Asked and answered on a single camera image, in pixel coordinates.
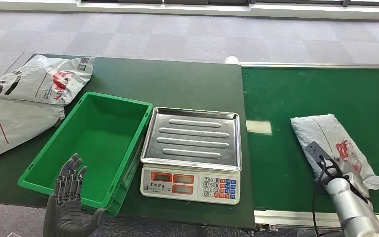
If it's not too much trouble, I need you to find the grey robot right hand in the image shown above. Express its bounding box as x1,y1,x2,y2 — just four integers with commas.
335,157,372,200

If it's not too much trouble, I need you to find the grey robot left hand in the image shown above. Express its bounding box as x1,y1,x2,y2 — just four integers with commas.
42,153,107,237

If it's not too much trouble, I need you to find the small grey red-print package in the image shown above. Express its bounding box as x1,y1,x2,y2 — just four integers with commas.
290,114,379,191

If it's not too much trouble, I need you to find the green plastic basket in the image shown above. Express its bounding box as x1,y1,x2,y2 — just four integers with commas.
17,91,153,218

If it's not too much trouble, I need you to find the large grey red-line package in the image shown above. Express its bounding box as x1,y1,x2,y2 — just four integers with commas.
0,96,65,165

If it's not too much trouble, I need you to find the grey package with black print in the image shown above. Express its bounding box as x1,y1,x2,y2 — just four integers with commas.
0,54,95,106

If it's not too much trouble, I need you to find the green conveyor belt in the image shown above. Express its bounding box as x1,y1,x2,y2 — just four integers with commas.
241,67,379,215

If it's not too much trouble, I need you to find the white electronic scale body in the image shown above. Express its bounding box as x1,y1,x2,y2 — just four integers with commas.
140,163,241,205

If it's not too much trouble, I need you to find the steel scale tray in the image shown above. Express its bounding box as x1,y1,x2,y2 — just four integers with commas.
140,107,242,172

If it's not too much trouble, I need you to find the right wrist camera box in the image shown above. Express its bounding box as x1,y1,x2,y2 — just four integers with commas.
303,141,344,184

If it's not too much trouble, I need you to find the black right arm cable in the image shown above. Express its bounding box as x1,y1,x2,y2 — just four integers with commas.
312,156,329,237

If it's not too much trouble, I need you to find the dark window frame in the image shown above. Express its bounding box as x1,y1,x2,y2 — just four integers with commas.
80,0,379,8

